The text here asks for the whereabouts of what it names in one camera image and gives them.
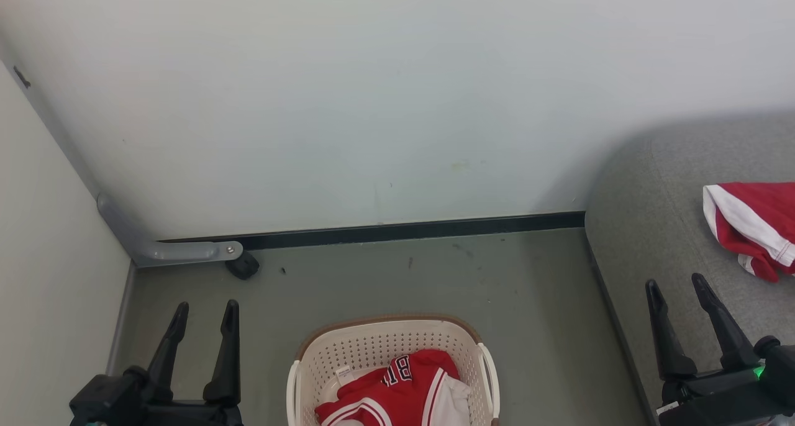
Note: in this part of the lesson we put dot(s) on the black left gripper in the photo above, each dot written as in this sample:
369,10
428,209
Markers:
124,407

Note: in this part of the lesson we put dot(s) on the black baseboard strip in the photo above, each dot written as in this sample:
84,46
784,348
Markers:
404,230

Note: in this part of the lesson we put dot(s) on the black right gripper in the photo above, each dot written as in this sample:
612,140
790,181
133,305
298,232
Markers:
720,401

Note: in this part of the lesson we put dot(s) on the grey partition panel frame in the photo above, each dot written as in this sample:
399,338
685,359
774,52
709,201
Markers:
120,326

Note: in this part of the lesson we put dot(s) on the small dark partition clip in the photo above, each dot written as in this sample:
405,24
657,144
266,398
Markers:
22,77

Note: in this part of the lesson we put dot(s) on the red basketball jersey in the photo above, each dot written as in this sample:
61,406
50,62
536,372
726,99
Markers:
397,401

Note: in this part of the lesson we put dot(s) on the cream plastic laundry basket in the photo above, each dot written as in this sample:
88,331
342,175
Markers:
372,345

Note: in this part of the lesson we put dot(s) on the grey metal partition foot bracket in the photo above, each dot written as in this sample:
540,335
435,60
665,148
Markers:
174,252

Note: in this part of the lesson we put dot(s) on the black caster wheel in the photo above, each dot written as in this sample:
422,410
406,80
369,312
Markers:
243,266

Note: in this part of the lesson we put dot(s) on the red shorts with white trim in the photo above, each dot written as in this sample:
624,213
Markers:
758,208

